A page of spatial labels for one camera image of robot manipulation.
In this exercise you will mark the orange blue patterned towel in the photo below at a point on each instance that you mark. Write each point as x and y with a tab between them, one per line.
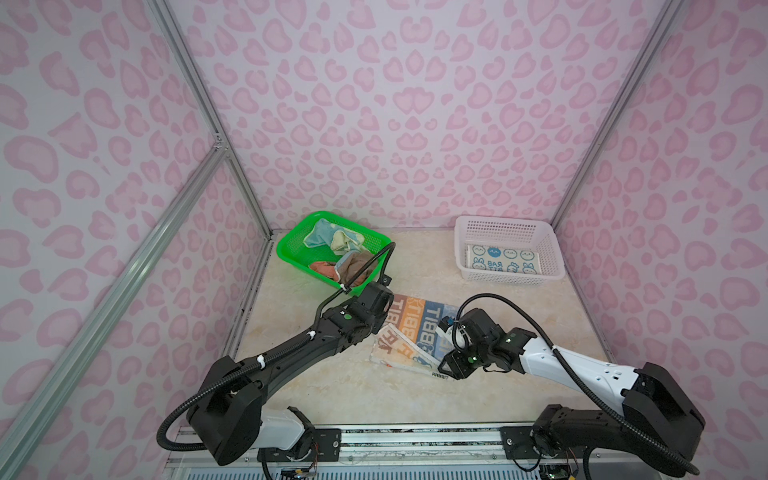
411	338

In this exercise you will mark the diagonal aluminium frame bar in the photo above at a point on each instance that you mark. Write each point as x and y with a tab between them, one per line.
35	419

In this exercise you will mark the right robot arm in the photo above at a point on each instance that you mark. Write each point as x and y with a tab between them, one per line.
639	411

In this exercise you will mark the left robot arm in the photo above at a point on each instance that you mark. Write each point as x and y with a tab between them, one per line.
228	415

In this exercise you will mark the right corner frame post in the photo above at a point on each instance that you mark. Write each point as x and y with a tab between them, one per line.
663	26

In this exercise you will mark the corner frame post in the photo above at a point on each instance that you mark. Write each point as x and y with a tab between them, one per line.
180	50
663	26

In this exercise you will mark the red brown towel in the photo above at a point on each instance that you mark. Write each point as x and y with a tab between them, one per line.
350	270

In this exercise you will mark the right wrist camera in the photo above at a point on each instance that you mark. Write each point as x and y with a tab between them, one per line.
446	323

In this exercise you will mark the white plastic basket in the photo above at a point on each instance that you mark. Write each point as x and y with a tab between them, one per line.
536	236

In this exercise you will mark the left corner frame post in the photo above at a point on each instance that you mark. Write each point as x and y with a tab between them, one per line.
180	50

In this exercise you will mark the light green towel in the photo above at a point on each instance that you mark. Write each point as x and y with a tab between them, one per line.
338	239

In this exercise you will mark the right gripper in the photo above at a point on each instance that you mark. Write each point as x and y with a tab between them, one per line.
452	368

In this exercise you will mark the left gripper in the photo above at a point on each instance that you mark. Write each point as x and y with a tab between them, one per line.
382	321

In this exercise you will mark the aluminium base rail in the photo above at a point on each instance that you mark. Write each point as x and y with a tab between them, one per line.
418	451

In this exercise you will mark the blue bunny towel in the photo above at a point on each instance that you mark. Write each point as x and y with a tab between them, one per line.
507	260

